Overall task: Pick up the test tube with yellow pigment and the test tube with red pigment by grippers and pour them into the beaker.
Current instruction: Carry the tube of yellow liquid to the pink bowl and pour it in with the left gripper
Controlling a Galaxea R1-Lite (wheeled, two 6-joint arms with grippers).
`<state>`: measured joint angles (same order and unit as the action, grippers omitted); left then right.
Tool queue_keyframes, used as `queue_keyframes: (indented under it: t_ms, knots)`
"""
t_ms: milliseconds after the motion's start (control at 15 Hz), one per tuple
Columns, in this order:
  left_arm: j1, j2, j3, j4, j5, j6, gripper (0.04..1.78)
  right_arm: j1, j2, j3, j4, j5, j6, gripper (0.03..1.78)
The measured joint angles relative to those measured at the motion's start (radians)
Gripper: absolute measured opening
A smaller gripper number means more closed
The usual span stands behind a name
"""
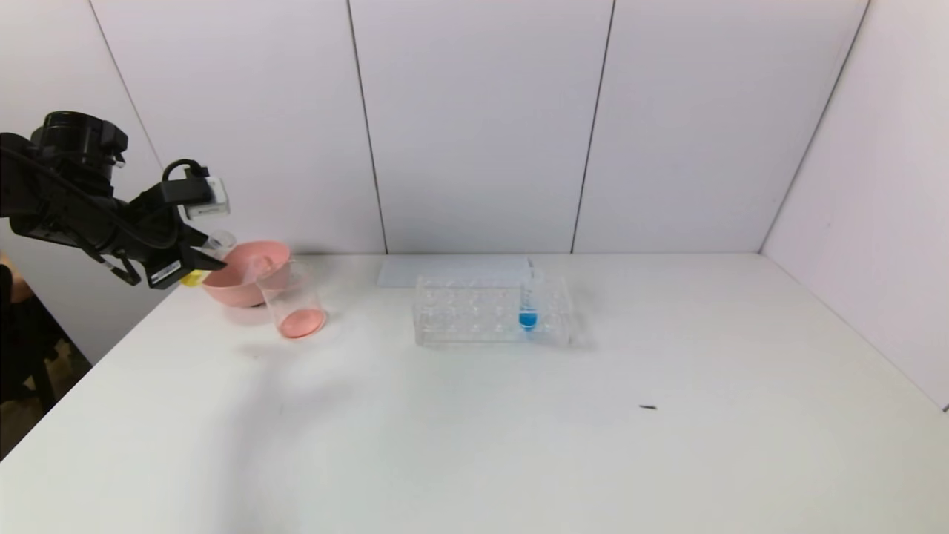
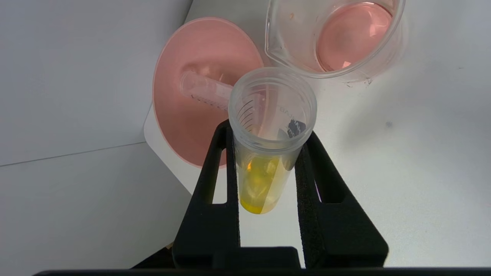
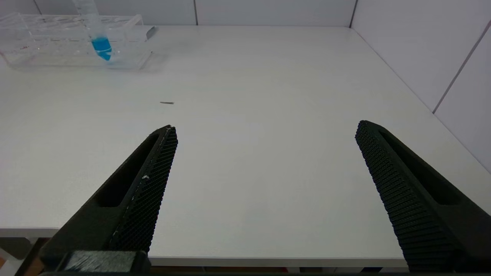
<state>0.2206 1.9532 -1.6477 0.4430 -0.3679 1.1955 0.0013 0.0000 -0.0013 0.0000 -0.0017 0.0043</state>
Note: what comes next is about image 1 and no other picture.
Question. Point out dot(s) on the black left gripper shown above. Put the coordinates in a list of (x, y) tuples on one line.
[(167, 271)]

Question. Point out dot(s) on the test tube with yellow liquid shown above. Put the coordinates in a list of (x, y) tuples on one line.
[(194, 279)]

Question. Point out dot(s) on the test tube with red liquid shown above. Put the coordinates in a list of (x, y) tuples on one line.
[(261, 265)]

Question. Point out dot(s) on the orange and black left arm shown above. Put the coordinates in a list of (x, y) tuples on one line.
[(59, 193)]

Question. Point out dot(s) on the clear plastic beaker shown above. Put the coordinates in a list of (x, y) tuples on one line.
[(296, 319)]

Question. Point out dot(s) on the test tube with blue liquid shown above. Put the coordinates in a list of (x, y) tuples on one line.
[(527, 319)]

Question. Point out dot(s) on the clear plastic test tube rack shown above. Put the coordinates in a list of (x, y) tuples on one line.
[(552, 326)]

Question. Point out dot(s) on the pink bowl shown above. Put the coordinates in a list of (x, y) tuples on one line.
[(248, 289)]

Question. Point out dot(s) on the white paper sheet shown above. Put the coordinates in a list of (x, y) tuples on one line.
[(445, 268)]

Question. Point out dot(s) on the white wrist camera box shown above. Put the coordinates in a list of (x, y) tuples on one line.
[(207, 200)]

